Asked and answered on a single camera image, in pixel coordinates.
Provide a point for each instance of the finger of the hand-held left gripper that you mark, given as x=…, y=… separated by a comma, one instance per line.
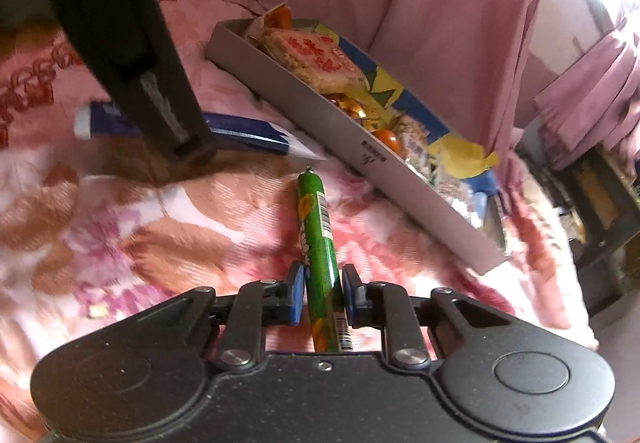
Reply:
x=125, y=23

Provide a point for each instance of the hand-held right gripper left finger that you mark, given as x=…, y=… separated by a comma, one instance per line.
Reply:
x=296, y=295

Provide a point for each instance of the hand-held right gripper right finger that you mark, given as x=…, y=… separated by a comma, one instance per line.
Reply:
x=351, y=298

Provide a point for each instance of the green sausage stick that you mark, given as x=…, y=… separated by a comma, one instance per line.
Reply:
x=315, y=233

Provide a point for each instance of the grey cardboard box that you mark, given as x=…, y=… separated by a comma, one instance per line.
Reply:
x=350, y=148

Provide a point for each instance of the clear packet with orange pieces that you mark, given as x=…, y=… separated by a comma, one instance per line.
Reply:
x=280, y=18

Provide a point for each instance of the mandarin orange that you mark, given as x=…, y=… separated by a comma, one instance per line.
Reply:
x=388, y=140

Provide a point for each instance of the nut bar packet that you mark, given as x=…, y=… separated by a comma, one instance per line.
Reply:
x=412, y=135

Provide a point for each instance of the rice cracker packet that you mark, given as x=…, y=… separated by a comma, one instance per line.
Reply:
x=310, y=55

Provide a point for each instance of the gold foil snack packet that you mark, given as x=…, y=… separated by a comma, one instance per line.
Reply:
x=350, y=108

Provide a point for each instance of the floral bedsheet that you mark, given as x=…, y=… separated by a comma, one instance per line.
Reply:
x=150, y=233

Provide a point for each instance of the blue yellow snack bag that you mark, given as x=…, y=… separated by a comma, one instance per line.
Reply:
x=465, y=158

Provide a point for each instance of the black wooden desk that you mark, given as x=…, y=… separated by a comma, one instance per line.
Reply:
x=600, y=203

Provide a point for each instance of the hanging pink garment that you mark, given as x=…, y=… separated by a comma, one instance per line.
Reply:
x=590, y=98

